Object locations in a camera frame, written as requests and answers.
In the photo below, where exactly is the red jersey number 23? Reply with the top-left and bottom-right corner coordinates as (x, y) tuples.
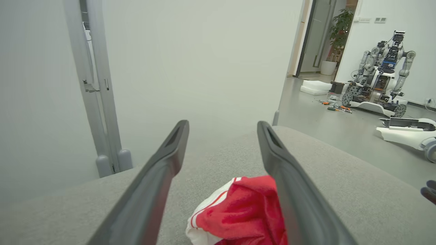
(186, 175), (288, 245)

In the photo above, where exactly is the white robot shell part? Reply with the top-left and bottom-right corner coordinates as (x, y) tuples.
(376, 117), (436, 163)

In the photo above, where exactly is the small black box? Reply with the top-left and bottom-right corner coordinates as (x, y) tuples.
(329, 81), (345, 95)

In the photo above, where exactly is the dark framed glass door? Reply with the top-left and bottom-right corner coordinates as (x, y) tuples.
(296, 0), (338, 77)

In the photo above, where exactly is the grey white wheeled robot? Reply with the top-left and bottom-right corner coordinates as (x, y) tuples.
(342, 30), (417, 118)

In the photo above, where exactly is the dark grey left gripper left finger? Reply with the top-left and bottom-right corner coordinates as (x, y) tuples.
(87, 120), (190, 245)

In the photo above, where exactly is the grey partition post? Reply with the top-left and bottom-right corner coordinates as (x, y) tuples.
(63, 0), (133, 178)

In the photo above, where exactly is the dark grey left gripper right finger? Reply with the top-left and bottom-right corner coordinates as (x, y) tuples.
(257, 121), (358, 245)

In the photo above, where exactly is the white foam block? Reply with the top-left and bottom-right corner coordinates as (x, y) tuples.
(302, 80), (332, 91)
(300, 86), (329, 96)

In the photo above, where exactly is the potted plant white pot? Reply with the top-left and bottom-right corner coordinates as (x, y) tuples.
(320, 7), (355, 76)

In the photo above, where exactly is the grey fabric sofa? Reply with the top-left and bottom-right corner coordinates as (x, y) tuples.
(0, 126), (436, 245)

